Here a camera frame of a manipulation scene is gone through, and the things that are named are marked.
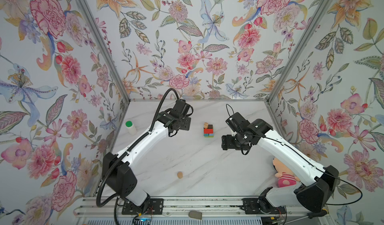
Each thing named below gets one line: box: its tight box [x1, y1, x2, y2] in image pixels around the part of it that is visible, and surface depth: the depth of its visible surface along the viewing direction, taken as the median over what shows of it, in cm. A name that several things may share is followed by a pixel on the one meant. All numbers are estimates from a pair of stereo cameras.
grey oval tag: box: [188, 210, 203, 220], surface depth 72 cm
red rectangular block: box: [203, 128, 214, 134], surface depth 100 cm
